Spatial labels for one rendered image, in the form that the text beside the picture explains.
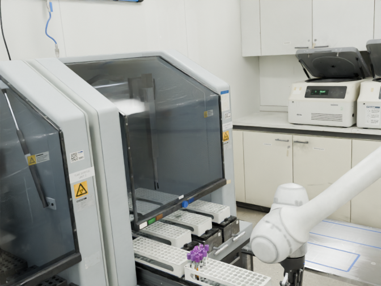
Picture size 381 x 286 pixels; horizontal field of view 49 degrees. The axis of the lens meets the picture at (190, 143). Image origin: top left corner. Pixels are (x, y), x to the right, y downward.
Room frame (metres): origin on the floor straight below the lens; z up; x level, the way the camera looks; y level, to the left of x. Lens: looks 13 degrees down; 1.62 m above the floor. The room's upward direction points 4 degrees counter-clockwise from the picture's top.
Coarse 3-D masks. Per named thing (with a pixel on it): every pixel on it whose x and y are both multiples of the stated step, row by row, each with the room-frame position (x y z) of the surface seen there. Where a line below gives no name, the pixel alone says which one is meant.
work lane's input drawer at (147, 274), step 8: (136, 264) 1.49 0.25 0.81; (144, 264) 1.46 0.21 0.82; (136, 272) 1.47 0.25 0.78; (144, 272) 1.45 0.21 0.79; (152, 272) 1.42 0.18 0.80; (160, 272) 1.41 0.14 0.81; (144, 280) 1.45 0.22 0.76; (152, 280) 1.42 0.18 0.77; (160, 280) 1.39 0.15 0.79; (168, 280) 1.37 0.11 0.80; (176, 280) 1.36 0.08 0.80; (184, 280) 1.33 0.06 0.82
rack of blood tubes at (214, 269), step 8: (208, 264) 1.34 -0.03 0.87; (216, 264) 1.34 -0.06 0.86; (224, 264) 1.35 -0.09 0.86; (192, 272) 1.32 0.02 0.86; (200, 272) 1.29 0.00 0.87; (208, 272) 1.30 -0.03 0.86; (216, 272) 1.29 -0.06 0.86; (224, 272) 1.29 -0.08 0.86; (232, 272) 1.28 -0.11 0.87; (240, 272) 1.28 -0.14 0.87; (248, 272) 1.28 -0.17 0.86; (192, 280) 1.32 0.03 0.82; (200, 280) 1.31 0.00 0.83; (208, 280) 1.30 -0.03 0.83; (216, 280) 1.25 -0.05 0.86; (224, 280) 1.23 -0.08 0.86; (232, 280) 1.23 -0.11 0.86; (240, 280) 1.23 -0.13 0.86; (248, 280) 1.24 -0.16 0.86; (256, 280) 1.22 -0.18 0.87; (264, 280) 1.22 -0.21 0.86
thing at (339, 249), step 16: (320, 224) 1.71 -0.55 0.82; (336, 224) 1.69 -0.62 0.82; (352, 224) 1.68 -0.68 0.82; (320, 240) 1.56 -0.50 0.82; (336, 240) 1.55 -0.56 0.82; (352, 240) 1.54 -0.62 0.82; (368, 240) 1.53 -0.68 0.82; (320, 256) 1.43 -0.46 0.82; (336, 256) 1.42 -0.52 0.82; (352, 256) 1.41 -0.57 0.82; (368, 256) 1.40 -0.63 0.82; (320, 272) 1.33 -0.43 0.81; (336, 272) 1.31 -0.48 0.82; (352, 272) 1.30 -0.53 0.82; (368, 272) 1.30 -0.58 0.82
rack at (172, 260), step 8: (136, 240) 1.59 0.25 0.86; (144, 240) 1.58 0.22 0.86; (152, 240) 1.57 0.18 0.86; (136, 248) 1.51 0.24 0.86; (144, 248) 1.52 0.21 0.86; (152, 248) 1.50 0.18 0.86; (160, 248) 1.51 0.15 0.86; (168, 248) 1.49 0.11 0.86; (176, 248) 1.49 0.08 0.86; (136, 256) 1.55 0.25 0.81; (144, 256) 1.51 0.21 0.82; (152, 256) 1.44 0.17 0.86; (160, 256) 1.43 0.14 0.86; (168, 256) 1.43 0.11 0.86; (176, 256) 1.42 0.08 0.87; (184, 256) 1.41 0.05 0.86; (152, 264) 1.44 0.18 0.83; (160, 264) 1.47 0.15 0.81; (168, 264) 1.39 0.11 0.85; (176, 264) 1.36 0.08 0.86; (184, 264) 1.38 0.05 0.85; (168, 272) 1.39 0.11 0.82; (176, 272) 1.36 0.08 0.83; (184, 272) 1.37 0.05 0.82
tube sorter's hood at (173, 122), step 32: (64, 64) 1.70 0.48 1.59; (96, 64) 1.80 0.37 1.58; (128, 64) 1.91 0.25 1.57; (160, 64) 2.04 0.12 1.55; (128, 96) 1.61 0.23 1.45; (160, 96) 1.70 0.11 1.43; (192, 96) 1.80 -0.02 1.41; (128, 128) 1.46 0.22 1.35; (160, 128) 1.59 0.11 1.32; (192, 128) 1.75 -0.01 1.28; (128, 160) 1.45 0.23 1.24; (160, 160) 1.58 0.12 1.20; (192, 160) 1.74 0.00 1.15; (224, 160) 1.92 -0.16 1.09; (160, 192) 1.57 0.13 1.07; (192, 192) 1.72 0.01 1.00
